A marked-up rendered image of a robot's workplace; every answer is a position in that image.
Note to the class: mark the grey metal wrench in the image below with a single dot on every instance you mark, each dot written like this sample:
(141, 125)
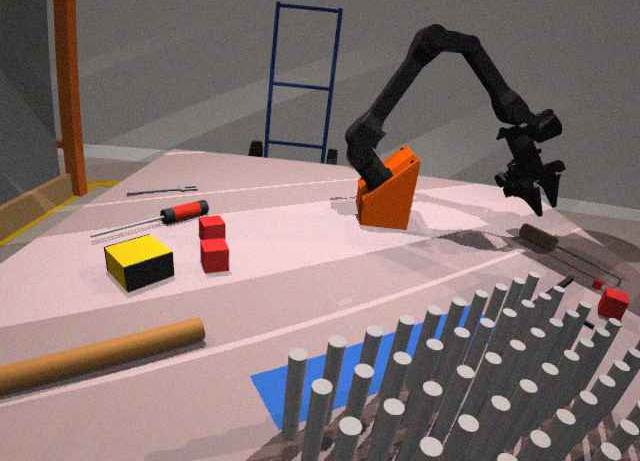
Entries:
(182, 188)

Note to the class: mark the red-handled screwdriver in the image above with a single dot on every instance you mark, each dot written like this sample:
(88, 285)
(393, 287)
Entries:
(168, 215)

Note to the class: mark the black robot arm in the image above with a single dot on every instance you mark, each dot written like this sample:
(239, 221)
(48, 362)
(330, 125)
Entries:
(365, 133)

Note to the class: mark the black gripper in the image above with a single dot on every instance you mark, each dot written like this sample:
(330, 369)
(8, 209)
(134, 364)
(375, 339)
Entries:
(531, 170)

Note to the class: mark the blue flat strip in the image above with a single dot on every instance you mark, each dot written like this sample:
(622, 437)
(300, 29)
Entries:
(271, 384)

